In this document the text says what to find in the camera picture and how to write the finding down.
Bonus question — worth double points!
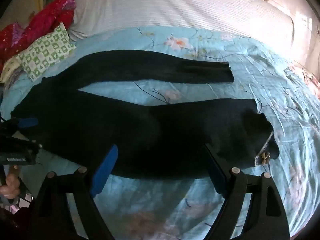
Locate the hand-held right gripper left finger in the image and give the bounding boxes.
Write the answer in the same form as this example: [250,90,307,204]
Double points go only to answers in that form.
[30,144,118,240]

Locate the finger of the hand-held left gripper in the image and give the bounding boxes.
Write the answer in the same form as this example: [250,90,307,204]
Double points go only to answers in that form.
[0,117,39,137]

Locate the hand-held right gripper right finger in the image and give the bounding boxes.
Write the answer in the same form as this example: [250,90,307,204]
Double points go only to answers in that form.
[204,144,292,240]

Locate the black pants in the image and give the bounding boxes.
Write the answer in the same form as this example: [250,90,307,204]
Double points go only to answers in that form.
[10,50,280,180]

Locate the person's left hand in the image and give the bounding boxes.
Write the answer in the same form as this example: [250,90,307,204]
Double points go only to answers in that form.
[0,168,22,198]

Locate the pale yellow pillow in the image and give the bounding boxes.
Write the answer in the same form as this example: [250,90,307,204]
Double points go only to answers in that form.
[0,57,23,83]

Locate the green checkered pillow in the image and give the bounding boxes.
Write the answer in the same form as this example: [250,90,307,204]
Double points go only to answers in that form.
[16,22,77,82]

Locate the red floral quilt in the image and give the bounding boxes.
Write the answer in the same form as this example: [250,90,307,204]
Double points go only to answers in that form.
[0,0,77,67]

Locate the light blue floral blanket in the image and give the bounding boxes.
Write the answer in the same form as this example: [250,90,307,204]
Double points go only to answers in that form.
[0,26,320,240]

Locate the white ribbed bed sheet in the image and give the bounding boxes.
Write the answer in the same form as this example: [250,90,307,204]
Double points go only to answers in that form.
[67,0,294,63]

